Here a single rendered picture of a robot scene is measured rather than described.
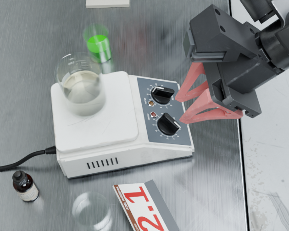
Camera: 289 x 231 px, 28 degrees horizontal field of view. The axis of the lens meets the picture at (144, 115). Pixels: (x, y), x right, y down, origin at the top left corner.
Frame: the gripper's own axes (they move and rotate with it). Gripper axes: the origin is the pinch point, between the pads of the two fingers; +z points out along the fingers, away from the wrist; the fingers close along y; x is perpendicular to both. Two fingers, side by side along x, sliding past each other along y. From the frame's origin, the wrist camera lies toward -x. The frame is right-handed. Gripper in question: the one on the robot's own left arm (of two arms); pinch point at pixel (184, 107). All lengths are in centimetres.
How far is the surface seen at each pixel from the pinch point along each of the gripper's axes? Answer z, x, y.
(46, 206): 25.6, -4.3, 4.7
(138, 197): 13.7, 3.1, 6.7
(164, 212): 12.2, 6.6, 9.0
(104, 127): 11.6, -4.0, -1.8
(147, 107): 8.3, 2.3, -5.7
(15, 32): 28.3, -6.8, -30.3
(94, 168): 17.6, -1.2, 1.2
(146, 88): 8.1, 2.7, -9.2
